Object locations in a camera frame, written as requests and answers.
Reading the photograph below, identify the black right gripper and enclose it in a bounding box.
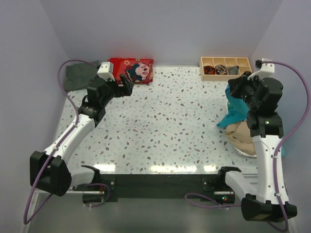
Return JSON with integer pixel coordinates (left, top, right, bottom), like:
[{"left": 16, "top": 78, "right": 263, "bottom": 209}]
[{"left": 228, "top": 71, "right": 262, "bottom": 110}]

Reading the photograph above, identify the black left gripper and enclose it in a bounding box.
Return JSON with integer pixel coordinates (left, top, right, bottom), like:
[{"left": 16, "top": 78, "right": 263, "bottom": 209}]
[{"left": 101, "top": 75, "right": 134, "bottom": 107}]

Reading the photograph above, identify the teal t shirt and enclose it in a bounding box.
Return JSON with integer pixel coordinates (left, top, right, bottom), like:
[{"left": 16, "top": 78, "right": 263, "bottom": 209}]
[
  {"left": 281, "top": 144, "right": 287, "bottom": 157},
  {"left": 217, "top": 85, "right": 249, "bottom": 128}
]

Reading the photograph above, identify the beige t shirt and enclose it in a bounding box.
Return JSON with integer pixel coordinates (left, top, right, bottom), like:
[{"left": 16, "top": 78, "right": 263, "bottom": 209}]
[{"left": 225, "top": 121, "right": 256, "bottom": 157}]

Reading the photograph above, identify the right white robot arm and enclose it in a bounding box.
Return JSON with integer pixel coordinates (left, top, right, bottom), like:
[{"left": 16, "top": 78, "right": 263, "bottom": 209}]
[{"left": 216, "top": 71, "right": 297, "bottom": 222}]

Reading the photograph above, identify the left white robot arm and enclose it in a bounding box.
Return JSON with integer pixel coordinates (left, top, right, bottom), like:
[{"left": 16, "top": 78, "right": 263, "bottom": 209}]
[{"left": 30, "top": 75, "right": 134, "bottom": 197}]

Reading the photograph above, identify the red cartoon folded cloth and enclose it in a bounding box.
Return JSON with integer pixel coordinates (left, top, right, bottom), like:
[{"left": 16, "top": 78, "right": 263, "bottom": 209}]
[{"left": 108, "top": 58, "right": 154, "bottom": 84}]

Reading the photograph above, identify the grey rolled sock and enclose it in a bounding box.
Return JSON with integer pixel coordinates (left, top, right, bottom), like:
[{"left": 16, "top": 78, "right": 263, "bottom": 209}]
[{"left": 228, "top": 66, "right": 239, "bottom": 75}]

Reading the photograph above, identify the patterned rolled sock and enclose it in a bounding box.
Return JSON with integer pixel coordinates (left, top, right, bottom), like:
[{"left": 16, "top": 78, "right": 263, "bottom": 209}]
[{"left": 215, "top": 64, "right": 228, "bottom": 75}]

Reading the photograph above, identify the wooden compartment box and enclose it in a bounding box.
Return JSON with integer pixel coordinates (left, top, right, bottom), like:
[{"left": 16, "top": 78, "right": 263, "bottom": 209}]
[{"left": 199, "top": 57, "right": 252, "bottom": 82}]

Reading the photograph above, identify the orange black rolled sock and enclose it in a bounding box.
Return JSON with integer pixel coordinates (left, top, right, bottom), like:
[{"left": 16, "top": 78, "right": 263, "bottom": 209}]
[{"left": 204, "top": 66, "right": 216, "bottom": 75}]

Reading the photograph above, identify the folded grey t shirt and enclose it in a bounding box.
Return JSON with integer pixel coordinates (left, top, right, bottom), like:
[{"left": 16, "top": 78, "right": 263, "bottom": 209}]
[{"left": 63, "top": 60, "right": 100, "bottom": 92}]

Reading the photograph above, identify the white plastic laundry basket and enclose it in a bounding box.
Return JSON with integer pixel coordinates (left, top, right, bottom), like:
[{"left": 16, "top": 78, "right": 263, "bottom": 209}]
[{"left": 227, "top": 100, "right": 258, "bottom": 158}]

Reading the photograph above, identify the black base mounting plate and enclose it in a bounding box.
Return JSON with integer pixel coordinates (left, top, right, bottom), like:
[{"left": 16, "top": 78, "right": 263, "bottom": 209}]
[{"left": 73, "top": 174, "right": 236, "bottom": 205}]

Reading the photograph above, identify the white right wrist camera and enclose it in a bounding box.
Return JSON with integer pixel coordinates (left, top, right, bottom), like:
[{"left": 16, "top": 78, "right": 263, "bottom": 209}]
[{"left": 247, "top": 58, "right": 275, "bottom": 80}]

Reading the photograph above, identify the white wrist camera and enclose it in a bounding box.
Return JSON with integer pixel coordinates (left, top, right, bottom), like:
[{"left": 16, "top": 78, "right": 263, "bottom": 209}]
[
  {"left": 247, "top": 58, "right": 275, "bottom": 80},
  {"left": 97, "top": 62, "right": 115, "bottom": 82}
]

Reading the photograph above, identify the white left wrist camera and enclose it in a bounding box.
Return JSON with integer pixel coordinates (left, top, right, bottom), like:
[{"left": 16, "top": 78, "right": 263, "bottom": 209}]
[{"left": 97, "top": 62, "right": 115, "bottom": 82}]

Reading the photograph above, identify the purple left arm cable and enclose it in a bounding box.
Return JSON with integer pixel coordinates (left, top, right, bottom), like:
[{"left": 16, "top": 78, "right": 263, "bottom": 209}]
[{"left": 23, "top": 59, "right": 104, "bottom": 224}]

